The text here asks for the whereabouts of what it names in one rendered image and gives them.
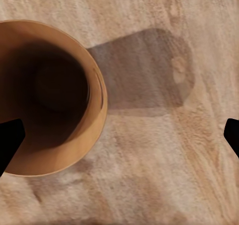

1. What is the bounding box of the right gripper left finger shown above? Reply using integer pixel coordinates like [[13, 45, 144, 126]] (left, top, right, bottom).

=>
[[0, 119, 25, 177]]

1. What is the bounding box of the trash can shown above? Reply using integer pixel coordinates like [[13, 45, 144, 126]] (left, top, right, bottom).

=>
[[0, 19, 108, 177]]

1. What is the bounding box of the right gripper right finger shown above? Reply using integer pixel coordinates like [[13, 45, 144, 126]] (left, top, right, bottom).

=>
[[224, 118, 239, 158]]

